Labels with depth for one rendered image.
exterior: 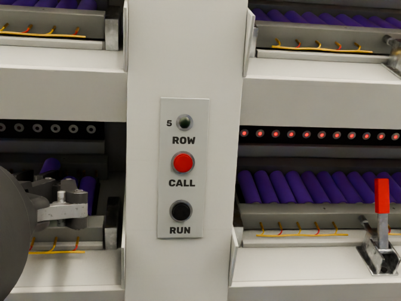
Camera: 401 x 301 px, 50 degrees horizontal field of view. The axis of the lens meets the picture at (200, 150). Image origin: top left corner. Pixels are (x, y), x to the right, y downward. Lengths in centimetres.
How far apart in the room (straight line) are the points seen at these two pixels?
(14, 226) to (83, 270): 23
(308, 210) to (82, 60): 28
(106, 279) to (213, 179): 14
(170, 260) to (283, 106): 17
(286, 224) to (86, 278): 21
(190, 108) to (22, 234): 19
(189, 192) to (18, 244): 19
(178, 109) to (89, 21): 12
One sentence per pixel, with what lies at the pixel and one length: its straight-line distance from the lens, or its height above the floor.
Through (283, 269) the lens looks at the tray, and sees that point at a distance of 45.
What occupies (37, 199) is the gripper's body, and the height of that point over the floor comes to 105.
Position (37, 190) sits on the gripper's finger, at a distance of 35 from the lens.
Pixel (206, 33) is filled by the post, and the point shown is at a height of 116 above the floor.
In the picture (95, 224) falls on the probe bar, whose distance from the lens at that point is 44.
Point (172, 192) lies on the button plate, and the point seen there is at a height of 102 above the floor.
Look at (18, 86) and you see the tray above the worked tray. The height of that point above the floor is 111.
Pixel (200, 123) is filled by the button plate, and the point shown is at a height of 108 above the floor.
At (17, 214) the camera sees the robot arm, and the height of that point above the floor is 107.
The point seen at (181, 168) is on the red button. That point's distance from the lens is 36.
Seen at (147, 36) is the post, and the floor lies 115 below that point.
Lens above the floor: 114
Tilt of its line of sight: 13 degrees down
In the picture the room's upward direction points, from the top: 3 degrees clockwise
